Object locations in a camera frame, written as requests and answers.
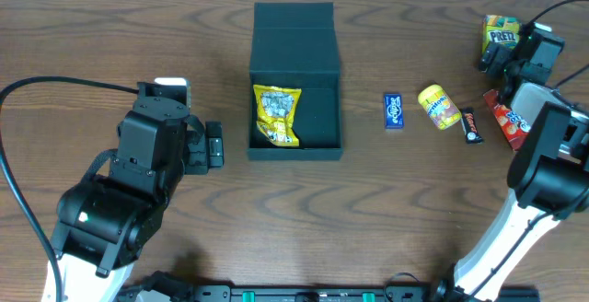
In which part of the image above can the green Pretz snack box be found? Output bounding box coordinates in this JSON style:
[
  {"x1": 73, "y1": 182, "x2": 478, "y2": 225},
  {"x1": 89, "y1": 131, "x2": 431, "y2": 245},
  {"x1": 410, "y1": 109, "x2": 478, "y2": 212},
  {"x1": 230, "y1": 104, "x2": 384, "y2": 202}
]
[{"x1": 481, "y1": 15, "x2": 521, "y2": 52}]

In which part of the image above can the yellow Hacks candy bag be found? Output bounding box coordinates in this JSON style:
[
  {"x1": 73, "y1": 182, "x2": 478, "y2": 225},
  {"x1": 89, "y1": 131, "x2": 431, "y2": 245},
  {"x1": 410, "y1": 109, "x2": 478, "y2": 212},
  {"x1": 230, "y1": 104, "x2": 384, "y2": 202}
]
[{"x1": 253, "y1": 85, "x2": 302, "y2": 147}]

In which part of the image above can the red Hello Panda box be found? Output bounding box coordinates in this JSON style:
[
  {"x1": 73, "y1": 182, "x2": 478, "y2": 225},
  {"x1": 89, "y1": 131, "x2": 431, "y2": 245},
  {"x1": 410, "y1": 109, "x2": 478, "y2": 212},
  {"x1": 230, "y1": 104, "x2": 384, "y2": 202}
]
[{"x1": 483, "y1": 89, "x2": 531, "y2": 151}]

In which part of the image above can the black gift box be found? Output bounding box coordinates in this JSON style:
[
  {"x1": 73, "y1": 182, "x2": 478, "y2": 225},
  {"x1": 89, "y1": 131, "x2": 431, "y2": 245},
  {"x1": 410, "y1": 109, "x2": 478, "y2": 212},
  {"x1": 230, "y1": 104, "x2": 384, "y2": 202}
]
[{"x1": 248, "y1": 3, "x2": 343, "y2": 161}]

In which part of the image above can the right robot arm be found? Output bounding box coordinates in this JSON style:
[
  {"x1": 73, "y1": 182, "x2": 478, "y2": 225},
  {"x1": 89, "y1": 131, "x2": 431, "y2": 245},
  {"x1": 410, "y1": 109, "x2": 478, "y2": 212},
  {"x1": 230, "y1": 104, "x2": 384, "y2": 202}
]
[{"x1": 429, "y1": 22, "x2": 588, "y2": 301}]

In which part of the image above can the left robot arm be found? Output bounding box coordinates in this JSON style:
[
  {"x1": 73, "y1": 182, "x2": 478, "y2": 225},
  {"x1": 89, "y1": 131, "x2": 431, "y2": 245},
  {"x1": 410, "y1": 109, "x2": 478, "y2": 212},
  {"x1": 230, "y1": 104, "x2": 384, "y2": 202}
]
[{"x1": 42, "y1": 77, "x2": 225, "y2": 301}]

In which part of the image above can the black Mars chocolate bar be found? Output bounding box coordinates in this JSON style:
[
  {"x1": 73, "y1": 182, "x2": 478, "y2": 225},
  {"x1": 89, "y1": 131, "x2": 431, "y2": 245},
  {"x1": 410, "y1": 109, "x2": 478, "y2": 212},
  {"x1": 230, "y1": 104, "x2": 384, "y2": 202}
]
[{"x1": 460, "y1": 107, "x2": 484, "y2": 145}]

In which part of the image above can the yellow Mentos gum bottle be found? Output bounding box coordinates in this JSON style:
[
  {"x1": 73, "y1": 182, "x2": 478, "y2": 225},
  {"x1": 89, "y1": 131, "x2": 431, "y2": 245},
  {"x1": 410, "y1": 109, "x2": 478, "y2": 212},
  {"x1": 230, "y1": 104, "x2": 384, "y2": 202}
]
[{"x1": 418, "y1": 84, "x2": 461, "y2": 130}]

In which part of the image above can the blue Eclipse mint tin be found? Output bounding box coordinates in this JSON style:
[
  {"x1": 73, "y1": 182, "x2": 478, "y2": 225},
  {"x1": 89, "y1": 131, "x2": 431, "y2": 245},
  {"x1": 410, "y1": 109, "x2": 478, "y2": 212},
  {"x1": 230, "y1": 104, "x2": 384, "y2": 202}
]
[{"x1": 383, "y1": 94, "x2": 404, "y2": 129}]

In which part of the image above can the left black cable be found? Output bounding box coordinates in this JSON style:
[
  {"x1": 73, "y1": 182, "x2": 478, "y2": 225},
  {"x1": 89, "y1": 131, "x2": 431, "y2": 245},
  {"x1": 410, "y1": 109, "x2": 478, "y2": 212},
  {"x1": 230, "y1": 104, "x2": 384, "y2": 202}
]
[{"x1": 0, "y1": 75, "x2": 140, "y2": 302}]

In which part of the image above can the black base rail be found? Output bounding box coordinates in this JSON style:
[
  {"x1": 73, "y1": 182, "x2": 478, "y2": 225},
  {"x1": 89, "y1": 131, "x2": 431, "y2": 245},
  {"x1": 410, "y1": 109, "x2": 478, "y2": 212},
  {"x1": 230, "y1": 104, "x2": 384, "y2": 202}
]
[{"x1": 114, "y1": 272, "x2": 542, "y2": 302}]

